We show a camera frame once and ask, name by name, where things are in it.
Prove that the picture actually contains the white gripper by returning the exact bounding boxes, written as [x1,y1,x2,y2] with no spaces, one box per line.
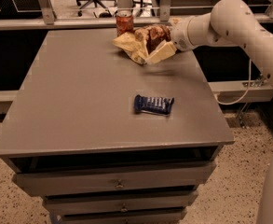
[145,17,195,64]

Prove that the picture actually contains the brown chip bag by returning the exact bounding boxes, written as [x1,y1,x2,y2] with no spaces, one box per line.
[113,24,172,65]

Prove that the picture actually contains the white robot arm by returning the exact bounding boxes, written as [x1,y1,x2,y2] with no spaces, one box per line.
[168,0,273,224]

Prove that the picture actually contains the blue rxbar wrapper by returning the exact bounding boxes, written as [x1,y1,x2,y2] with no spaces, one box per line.
[133,95,174,116]

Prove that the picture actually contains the red soda can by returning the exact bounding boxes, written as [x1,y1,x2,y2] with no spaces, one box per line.
[116,10,133,35]

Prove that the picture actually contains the grey metal railing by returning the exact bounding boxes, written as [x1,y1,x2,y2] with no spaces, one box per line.
[0,0,273,31]

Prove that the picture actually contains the grey drawer cabinet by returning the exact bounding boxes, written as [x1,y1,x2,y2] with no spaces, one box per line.
[0,26,236,224]

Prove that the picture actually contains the top grey drawer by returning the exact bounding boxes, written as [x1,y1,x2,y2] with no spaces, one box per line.
[13,161,216,196]

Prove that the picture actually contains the grey drawer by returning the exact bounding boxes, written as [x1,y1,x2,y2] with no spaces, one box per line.
[13,161,216,196]
[52,207,186,224]
[44,189,198,215]

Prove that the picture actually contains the bottom grey drawer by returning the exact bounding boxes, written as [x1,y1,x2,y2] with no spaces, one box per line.
[52,207,186,224]

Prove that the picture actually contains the middle grey drawer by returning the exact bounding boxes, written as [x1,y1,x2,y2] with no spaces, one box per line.
[44,189,198,215]

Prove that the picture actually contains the white cable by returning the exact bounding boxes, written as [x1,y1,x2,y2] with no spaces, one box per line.
[215,58,253,106]

